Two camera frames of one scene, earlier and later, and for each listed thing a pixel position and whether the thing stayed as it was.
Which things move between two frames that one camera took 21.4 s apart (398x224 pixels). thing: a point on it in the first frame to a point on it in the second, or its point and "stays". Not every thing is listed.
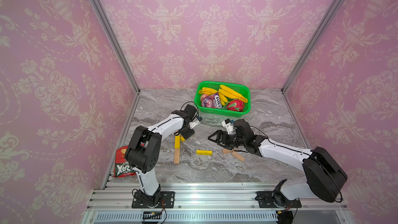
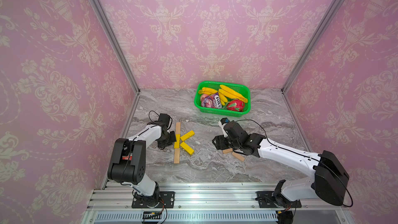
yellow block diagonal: [178, 141] stays
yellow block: [203, 152] to [187, 148]
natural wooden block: [176, 156] stays
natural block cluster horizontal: [226, 151] stays
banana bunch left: [207, 91] stays
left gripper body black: [187, 132] to [167, 140]
